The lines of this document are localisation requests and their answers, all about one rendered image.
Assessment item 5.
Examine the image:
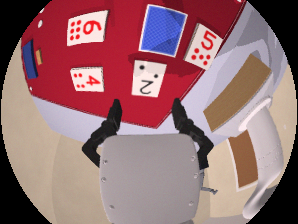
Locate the red card table cloth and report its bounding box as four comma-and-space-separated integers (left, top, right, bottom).
22, 0, 243, 127

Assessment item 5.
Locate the dark red cloth mat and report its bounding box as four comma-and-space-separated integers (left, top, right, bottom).
21, 0, 247, 129

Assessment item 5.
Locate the dark blue notebook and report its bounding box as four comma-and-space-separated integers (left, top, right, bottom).
22, 39, 38, 79

